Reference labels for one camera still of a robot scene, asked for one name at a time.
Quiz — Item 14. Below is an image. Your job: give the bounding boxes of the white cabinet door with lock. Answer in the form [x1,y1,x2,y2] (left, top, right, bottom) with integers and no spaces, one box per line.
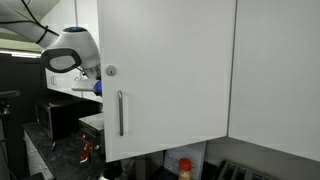
[96,0,238,163]

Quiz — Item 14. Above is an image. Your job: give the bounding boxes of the silver cabinet lock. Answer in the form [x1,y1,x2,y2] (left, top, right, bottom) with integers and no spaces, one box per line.
[105,64,118,77]

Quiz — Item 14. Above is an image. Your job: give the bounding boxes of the white lower cabinet fronts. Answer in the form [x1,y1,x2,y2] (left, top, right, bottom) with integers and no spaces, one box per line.
[22,130,56,180]

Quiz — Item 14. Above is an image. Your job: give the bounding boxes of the stainless steel coffee maker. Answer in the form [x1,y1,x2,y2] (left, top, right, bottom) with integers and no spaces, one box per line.
[78,112,106,156]

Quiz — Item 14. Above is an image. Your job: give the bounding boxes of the spice bottle red cap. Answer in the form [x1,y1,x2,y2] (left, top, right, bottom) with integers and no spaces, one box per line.
[177,157,194,180]

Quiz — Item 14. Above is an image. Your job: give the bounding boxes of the black coffee pot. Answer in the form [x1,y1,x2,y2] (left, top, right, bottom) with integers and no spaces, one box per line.
[102,160,125,180]

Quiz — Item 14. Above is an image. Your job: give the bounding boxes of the black microwave oven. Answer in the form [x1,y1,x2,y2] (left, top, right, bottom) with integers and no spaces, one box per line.
[34,99,103,142]

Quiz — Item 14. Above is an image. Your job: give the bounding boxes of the stainless steel toaster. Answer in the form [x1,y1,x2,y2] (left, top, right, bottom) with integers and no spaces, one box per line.
[213,159,281,180]

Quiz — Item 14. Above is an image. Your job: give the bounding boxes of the ceiling light strip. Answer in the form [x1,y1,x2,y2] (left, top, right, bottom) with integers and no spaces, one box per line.
[0,49,43,60]

